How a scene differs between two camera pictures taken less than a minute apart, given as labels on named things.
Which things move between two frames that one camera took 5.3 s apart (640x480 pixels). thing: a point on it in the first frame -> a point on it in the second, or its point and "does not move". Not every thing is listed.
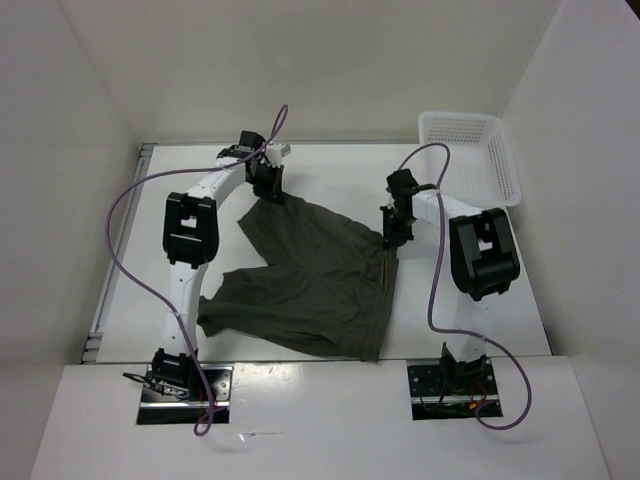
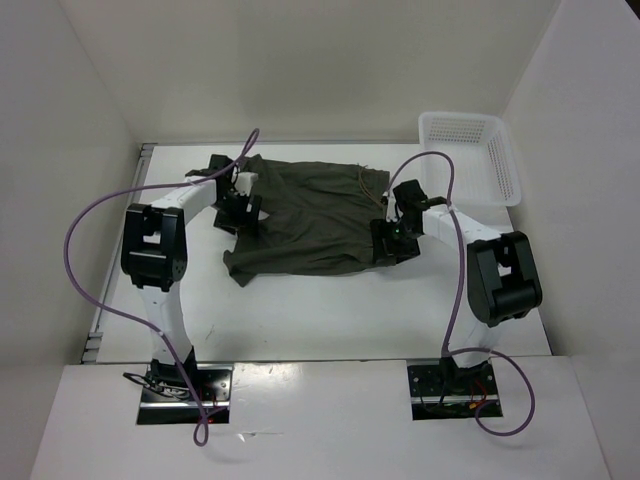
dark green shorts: x=328 y=288 -> x=320 y=219
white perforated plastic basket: x=480 y=170 does not move
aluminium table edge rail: x=93 y=348 does not move
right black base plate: x=431 y=400 does not move
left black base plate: x=157 y=408 does not move
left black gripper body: x=263 y=179 -> x=231 y=211
